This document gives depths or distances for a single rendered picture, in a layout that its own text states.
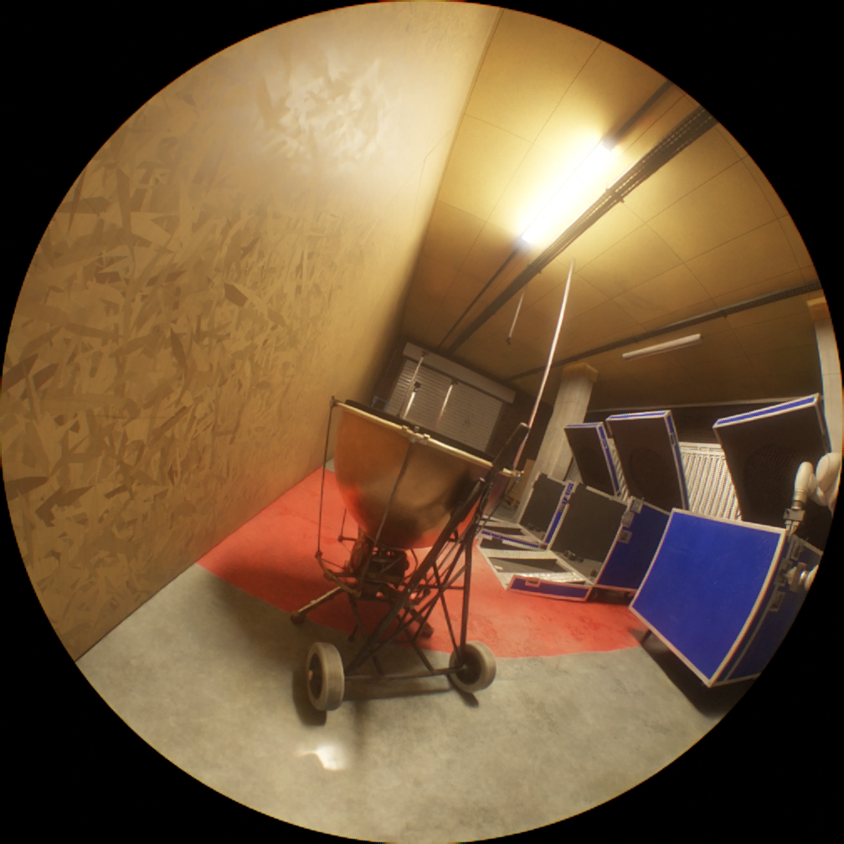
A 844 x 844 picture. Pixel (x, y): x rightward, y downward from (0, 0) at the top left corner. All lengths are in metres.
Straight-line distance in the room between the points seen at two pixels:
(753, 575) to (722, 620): 0.27
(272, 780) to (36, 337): 0.85
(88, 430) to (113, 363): 0.13
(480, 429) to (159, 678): 7.85
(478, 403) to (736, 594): 7.33
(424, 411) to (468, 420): 1.23
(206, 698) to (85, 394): 0.69
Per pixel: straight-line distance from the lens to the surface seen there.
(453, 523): 0.73
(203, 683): 0.89
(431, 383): 7.64
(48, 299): 0.51
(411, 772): 0.89
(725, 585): 1.86
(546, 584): 2.27
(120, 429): 0.66
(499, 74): 2.59
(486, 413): 7.99
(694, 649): 1.91
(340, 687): 0.77
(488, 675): 1.04
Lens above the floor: 0.77
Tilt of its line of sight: 3 degrees up
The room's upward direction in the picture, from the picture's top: 22 degrees clockwise
